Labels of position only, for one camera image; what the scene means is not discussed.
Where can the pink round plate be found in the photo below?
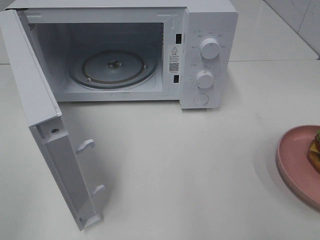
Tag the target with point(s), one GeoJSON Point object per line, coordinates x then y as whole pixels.
{"type": "Point", "coordinates": [294, 166]}

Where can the white microwave oven body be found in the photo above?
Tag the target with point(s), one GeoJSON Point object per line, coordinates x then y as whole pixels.
{"type": "Point", "coordinates": [179, 26]}

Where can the round white door button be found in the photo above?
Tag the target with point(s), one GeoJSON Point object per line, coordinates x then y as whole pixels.
{"type": "Point", "coordinates": [201, 99]}

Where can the upper white power knob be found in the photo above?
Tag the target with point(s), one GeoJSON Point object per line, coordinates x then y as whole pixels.
{"type": "Point", "coordinates": [209, 48]}

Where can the burger with lettuce and cheese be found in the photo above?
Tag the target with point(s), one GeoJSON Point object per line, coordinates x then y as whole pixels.
{"type": "Point", "coordinates": [314, 152]}

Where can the white timer knob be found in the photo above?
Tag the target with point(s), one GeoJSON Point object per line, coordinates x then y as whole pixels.
{"type": "Point", "coordinates": [205, 79]}

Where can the glass microwave turntable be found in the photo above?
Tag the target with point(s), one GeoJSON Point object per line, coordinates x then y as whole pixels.
{"type": "Point", "coordinates": [114, 65]}

